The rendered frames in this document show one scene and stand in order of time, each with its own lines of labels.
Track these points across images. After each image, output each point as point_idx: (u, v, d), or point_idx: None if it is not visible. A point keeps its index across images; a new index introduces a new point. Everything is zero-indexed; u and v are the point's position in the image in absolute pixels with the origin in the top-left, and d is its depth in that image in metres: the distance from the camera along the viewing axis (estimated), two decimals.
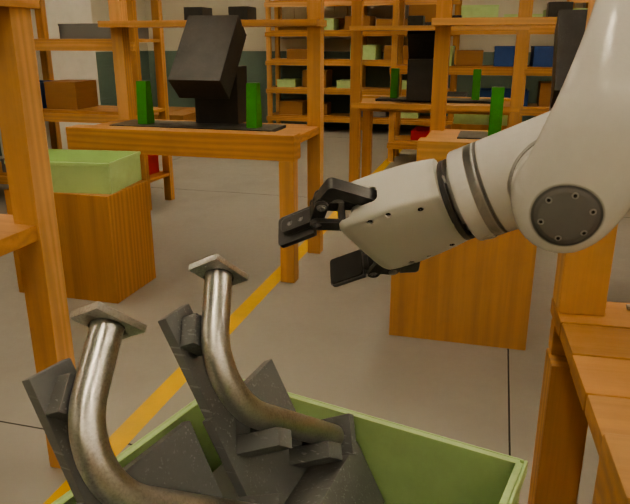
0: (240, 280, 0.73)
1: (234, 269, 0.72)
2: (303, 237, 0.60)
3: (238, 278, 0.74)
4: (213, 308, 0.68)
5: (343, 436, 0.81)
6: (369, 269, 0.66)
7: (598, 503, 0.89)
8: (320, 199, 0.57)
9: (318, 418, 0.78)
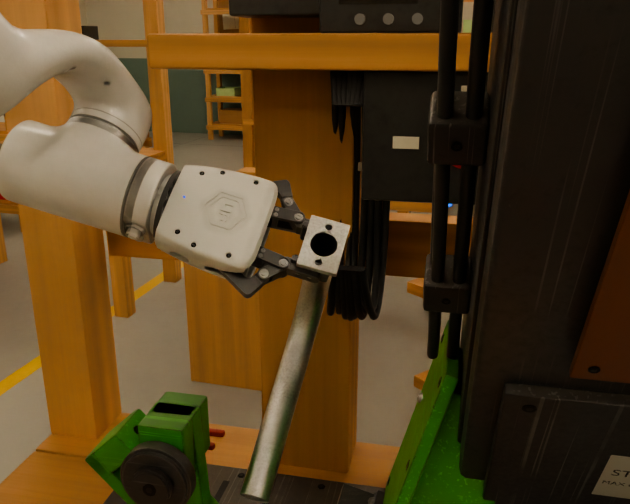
0: (307, 268, 0.62)
1: (308, 250, 0.62)
2: None
3: (311, 267, 0.62)
4: (315, 253, 0.68)
5: (241, 494, 0.66)
6: None
7: None
8: (290, 200, 0.68)
9: (260, 449, 0.66)
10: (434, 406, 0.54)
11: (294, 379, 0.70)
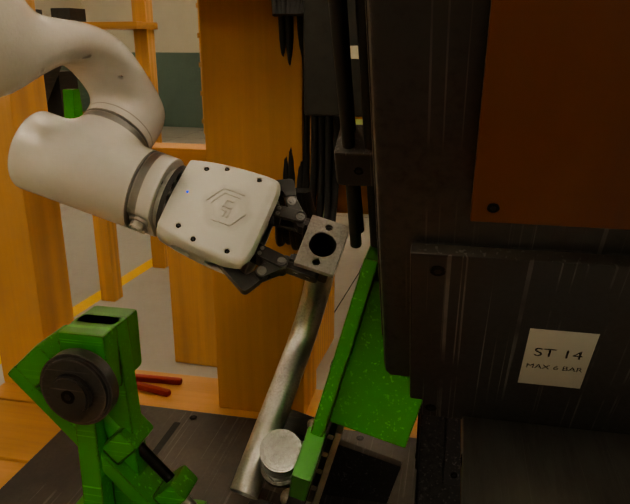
0: (304, 267, 0.62)
1: (306, 249, 0.62)
2: None
3: (308, 267, 0.62)
4: (317, 253, 0.68)
5: (230, 489, 0.66)
6: None
7: None
8: (294, 199, 0.68)
9: (252, 446, 0.67)
10: (354, 293, 0.51)
11: (291, 378, 0.70)
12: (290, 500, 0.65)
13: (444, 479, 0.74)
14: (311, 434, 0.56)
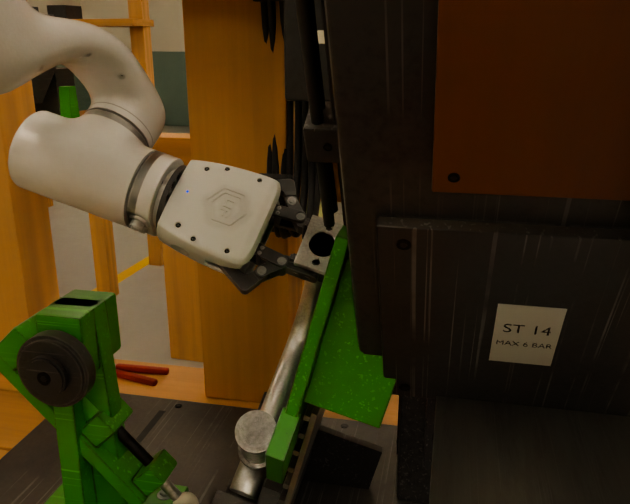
0: (304, 267, 0.62)
1: (306, 249, 0.62)
2: None
3: (308, 267, 0.62)
4: (317, 253, 0.68)
5: (230, 489, 0.66)
6: None
7: None
8: (295, 199, 0.68)
9: None
10: (326, 271, 0.51)
11: (291, 378, 0.70)
12: (268, 483, 0.65)
13: (425, 464, 0.74)
14: (285, 414, 0.56)
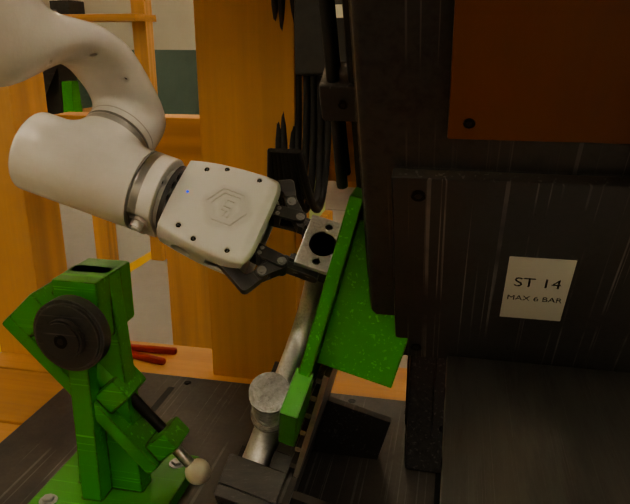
0: (304, 267, 0.62)
1: (306, 248, 0.62)
2: None
3: (308, 266, 0.62)
4: (317, 254, 0.68)
5: None
6: None
7: None
8: (294, 200, 0.68)
9: (252, 447, 0.66)
10: (340, 231, 0.52)
11: (291, 379, 0.70)
12: (280, 448, 0.67)
13: (433, 433, 0.75)
14: (298, 374, 0.57)
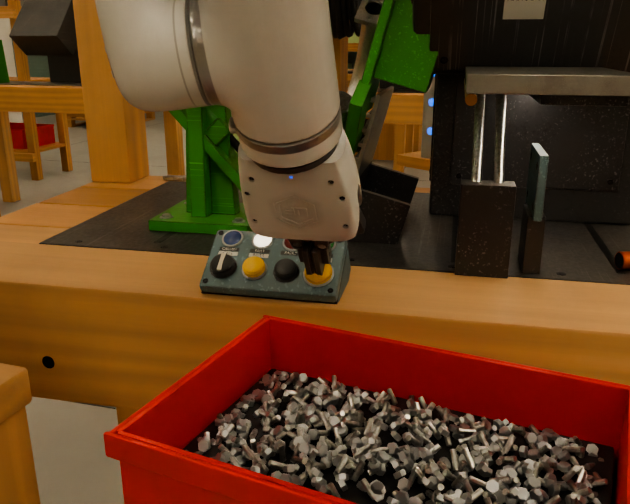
0: (362, 22, 0.86)
1: (363, 10, 0.87)
2: None
3: (365, 21, 0.86)
4: None
5: None
6: None
7: None
8: None
9: None
10: None
11: None
12: None
13: (451, 180, 0.99)
14: (361, 83, 0.81)
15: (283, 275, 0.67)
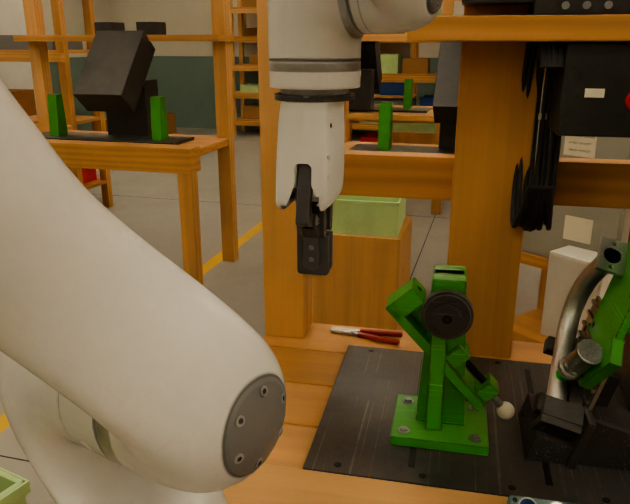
0: (603, 270, 0.94)
1: (603, 258, 0.95)
2: (328, 248, 0.63)
3: (606, 270, 0.94)
4: (592, 261, 1.01)
5: None
6: (327, 221, 0.65)
7: None
8: (312, 225, 0.60)
9: (555, 391, 0.99)
10: None
11: (570, 347, 1.02)
12: (573, 392, 0.99)
13: None
14: (615, 339, 0.90)
15: None
